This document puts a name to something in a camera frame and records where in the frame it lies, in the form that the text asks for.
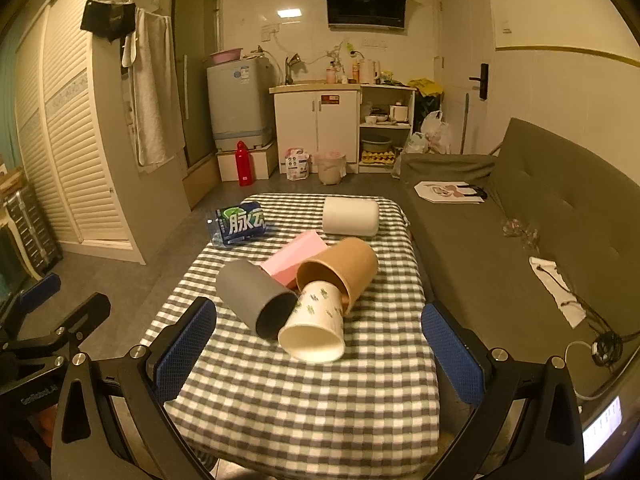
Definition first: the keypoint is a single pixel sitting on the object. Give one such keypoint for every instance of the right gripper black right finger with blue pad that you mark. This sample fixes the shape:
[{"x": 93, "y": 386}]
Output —
[{"x": 547, "y": 440}]

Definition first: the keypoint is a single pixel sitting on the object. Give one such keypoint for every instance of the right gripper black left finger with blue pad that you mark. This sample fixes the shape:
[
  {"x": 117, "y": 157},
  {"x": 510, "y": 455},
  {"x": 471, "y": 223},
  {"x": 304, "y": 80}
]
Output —
[{"x": 88, "y": 442}]

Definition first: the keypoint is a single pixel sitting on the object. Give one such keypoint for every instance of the blue labelled plastic bottle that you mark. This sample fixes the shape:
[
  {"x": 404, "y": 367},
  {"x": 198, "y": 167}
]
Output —
[{"x": 235, "y": 224}]

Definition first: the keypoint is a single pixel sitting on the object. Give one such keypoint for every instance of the grey plastic cup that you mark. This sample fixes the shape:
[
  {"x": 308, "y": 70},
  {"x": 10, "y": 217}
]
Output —
[{"x": 257, "y": 299}]

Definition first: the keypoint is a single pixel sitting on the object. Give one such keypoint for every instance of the white floral paper cup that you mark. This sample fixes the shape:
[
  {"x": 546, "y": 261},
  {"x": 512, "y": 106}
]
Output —
[{"x": 314, "y": 332}]

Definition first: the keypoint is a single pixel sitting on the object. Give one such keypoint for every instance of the brown paper cup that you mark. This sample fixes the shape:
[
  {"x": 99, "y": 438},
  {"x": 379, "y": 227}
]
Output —
[{"x": 350, "y": 265}]

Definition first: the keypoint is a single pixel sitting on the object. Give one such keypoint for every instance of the white cloth on sofa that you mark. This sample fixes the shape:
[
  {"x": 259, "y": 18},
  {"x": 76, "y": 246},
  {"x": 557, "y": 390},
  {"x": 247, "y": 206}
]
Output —
[{"x": 547, "y": 272}]

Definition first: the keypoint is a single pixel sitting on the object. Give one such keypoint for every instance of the dark green sofa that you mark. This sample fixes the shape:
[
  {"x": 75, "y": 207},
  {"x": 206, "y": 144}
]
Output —
[{"x": 548, "y": 198}]

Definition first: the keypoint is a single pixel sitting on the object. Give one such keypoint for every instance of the grey white checkered tablecloth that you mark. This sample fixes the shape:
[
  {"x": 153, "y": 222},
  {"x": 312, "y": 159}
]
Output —
[{"x": 373, "y": 414}]

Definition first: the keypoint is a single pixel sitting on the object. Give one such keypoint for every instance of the pink box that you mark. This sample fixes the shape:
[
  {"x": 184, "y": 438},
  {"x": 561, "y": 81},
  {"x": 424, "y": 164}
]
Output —
[{"x": 283, "y": 264}]

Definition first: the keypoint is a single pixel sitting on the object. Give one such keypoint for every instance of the silver suitcase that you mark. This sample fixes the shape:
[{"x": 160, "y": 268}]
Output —
[{"x": 33, "y": 229}]

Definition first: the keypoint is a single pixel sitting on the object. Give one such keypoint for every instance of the white paper towel roll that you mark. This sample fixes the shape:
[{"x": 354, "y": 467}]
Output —
[{"x": 350, "y": 216}]

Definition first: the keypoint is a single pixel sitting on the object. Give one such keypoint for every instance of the red thermos bottle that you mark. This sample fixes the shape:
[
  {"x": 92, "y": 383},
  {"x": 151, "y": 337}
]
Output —
[{"x": 243, "y": 163}]

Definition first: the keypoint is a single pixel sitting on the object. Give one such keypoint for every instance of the white plastic bags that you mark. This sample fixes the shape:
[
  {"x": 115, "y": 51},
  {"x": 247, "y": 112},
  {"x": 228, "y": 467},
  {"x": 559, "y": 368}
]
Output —
[{"x": 434, "y": 136}]

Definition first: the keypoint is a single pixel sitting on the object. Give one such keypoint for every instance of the white box under washer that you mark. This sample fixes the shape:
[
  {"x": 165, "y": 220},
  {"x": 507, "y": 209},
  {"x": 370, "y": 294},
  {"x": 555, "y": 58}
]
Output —
[{"x": 263, "y": 162}]

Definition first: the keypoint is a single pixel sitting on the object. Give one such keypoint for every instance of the white detergent bag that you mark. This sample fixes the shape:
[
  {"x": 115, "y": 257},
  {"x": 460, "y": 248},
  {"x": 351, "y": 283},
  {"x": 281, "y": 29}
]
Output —
[{"x": 296, "y": 164}]

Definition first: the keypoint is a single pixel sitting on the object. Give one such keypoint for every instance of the small trash bin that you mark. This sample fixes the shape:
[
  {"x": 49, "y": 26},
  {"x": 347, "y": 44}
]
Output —
[{"x": 331, "y": 166}]

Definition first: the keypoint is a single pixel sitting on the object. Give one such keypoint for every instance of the white louvered wardrobe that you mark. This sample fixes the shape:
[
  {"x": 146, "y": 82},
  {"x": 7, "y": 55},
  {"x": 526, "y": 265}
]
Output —
[{"x": 73, "y": 118}]

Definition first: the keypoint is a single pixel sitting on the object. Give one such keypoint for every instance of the open white shelf unit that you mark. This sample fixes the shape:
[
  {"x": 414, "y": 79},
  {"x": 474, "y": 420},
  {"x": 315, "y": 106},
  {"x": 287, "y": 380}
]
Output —
[{"x": 385, "y": 123}]

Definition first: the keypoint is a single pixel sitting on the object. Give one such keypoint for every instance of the white washing machine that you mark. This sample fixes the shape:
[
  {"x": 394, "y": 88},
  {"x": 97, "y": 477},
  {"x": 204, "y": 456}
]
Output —
[{"x": 240, "y": 103}]

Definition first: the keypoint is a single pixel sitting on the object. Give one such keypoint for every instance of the white kitchen cabinet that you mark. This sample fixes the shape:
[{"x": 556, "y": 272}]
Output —
[{"x": 318, "y": 118}]

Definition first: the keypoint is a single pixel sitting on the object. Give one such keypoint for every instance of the hanging beige towel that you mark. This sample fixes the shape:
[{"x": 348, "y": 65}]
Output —
[{"x": 149, "y": 58}]

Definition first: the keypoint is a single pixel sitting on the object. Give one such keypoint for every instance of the pink basin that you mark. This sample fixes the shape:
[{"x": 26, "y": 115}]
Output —
[{"x": 225, "y": 56}]

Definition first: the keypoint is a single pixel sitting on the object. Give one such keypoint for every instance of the white kettle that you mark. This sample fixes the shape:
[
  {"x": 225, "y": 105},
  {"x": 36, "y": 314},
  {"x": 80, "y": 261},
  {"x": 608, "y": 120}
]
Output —
[{"x": 369, "y": 72}]

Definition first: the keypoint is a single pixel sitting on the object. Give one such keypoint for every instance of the black hanging bag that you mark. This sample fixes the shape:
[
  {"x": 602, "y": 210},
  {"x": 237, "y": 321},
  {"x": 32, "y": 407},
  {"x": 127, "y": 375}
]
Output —
[{"x": 109, "y": 20}]

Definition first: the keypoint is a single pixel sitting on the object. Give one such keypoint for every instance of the black door handle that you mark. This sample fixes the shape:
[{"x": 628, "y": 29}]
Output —
[{"x": 483, "y": 81}]

